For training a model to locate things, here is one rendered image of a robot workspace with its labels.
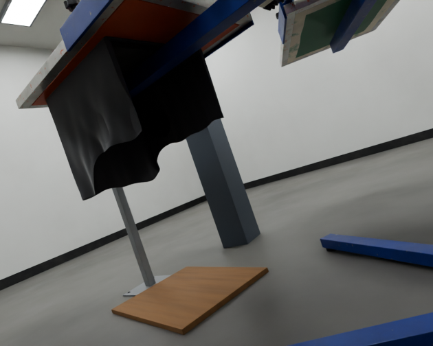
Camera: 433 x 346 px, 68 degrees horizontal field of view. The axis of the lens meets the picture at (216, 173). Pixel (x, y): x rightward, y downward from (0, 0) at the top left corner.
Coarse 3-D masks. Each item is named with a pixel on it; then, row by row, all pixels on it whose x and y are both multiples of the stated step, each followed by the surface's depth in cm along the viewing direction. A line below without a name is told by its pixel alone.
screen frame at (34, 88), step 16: (144, 0) 85; (160, 0) 87; (176, 0) 90; (192, 0) 95; (208, 0) 101; (64, 48) 97; (80, 48) 98; (208, 48) 132; (48, 64) 105; (64, 64) 104; (32, 80) 114; (48, 80) 112; (32, 96) 120
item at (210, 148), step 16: (208, 128) 187; (192, 144) 194; (208, 144) 188; (224, 144) 196; (208, 160) 190; (224, 160) 191; (208, 176) 193; (224, 176) 187; (240, 176) 201; (208, 192) 195; (224, 192) 189; (240, 192) 196; (224, 208) 191; (240, 208) 191; (224, 224) 193; (240, 224) 187; (256, 224) 201; (224, 240) 195; (240, 240) 189
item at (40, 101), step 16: (128, 0) 82; (112, 16) 87; (128, 16) 89; (144, 16) 92; (160, 16) 95; (176, 16) 98; (96, 32) 92; (112, 32) 95; (128, 32) 98; (144, 32) 101; (160, 32) 105; (48, 96) 124
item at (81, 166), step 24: (96, 48) 98; (72, 72) 109; (96, 72) 101; (120, 72) 96; (72, 96) 113; (96, 96) 104; (120, 96) 98; (72, 120) 117; (96, 120) 109; (120, 120) 100; (72, 144) 121; (96, 144) 115; (72, 168) 125
